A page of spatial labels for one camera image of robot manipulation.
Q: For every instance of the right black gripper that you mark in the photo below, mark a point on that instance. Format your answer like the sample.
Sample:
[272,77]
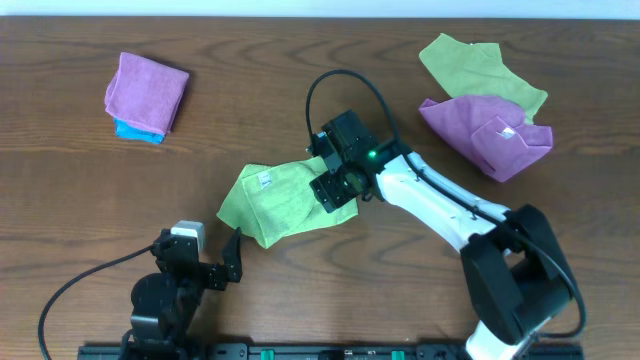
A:
[329,188]

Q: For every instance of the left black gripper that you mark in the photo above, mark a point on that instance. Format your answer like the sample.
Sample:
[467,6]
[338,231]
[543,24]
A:
[201,270]

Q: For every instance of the light green cloth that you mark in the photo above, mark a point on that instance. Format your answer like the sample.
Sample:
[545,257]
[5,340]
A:
[269,203]

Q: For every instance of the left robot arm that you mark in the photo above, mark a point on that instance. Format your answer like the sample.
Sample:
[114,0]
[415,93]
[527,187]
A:
[165,303]

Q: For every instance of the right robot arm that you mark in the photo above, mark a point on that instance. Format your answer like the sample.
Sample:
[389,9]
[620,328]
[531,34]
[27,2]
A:
[517,276]

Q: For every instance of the crumpled purple cloth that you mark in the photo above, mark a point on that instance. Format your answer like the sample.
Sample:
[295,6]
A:
[490,132]

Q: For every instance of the olive green cloth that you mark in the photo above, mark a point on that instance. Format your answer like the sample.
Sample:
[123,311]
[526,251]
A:
[478,69]

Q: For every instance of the folded blue cloth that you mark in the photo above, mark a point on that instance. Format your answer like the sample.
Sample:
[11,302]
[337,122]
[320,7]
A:
[125,131]

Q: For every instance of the folded purple cloth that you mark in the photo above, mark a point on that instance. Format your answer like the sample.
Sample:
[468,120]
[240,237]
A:
[145,94]

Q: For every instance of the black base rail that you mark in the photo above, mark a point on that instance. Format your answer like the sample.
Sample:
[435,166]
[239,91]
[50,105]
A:
[240,351]

